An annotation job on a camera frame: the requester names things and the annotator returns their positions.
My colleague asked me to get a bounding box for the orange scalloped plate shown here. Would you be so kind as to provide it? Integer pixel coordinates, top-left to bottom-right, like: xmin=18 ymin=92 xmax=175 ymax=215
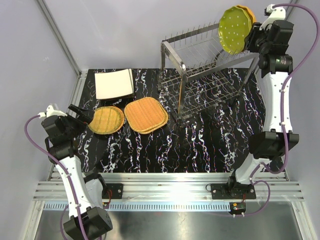
xmin=236 ymin=4 xmax=256 ymax=52

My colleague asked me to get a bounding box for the round woven bamboo tray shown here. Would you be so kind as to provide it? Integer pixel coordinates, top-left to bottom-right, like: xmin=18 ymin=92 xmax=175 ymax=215
xmin=110 ymin=106 xmax=125 ymax=133

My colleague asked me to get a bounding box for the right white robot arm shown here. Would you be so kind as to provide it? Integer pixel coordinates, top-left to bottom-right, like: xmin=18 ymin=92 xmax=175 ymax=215
xmin=220 ymin=20 xmax=299 ymax=199

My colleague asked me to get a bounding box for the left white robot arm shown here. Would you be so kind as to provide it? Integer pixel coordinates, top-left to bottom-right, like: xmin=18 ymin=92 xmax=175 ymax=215
xmin=40 ymin=104 xmax=113 ymax=240

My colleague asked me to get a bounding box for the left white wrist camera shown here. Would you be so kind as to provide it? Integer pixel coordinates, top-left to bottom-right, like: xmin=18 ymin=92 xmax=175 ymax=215
xmin=37 ymin=103 xmax=67 ymax=119

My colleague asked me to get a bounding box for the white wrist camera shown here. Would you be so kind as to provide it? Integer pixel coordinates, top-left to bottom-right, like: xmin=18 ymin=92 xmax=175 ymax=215
xmin=37 ymin=103 xmax=67 ymax=119
xmin=259 ymin=4 xmax=286 ymax=31

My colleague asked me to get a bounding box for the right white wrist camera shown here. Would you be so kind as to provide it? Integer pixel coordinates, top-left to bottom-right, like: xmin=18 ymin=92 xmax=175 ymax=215
xmin=259 ymin=4 xmax=286 ymax=31

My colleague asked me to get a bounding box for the steel wire dish rack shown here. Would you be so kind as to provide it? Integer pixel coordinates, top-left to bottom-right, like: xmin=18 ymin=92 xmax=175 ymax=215
xmin=157 ymin=23 xmax=259 ymax=123

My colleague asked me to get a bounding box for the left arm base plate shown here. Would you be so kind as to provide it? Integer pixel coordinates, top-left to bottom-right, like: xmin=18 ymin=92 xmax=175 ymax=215
xmin=102 ymin=183 xmax=124 ymax=200

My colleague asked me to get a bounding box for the slotted cable duct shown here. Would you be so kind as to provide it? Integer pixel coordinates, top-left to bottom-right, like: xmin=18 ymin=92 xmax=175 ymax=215
xmin=43 ymin=201 xmax=232 ymax=212

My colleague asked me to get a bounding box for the aluminium mounting rail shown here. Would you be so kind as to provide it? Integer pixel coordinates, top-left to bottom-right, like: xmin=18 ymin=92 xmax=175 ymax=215
xmin=33 ymin=172 xmax=305 ymax=202

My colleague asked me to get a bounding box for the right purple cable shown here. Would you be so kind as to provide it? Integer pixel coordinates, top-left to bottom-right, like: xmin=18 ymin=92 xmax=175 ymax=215
xmin=207 ymin=2 xmax=320 ymax=217

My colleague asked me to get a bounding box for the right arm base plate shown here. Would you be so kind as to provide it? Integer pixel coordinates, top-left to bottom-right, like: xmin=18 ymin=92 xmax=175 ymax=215
xmin=210 ymin=183 xmax=257 ymax=200

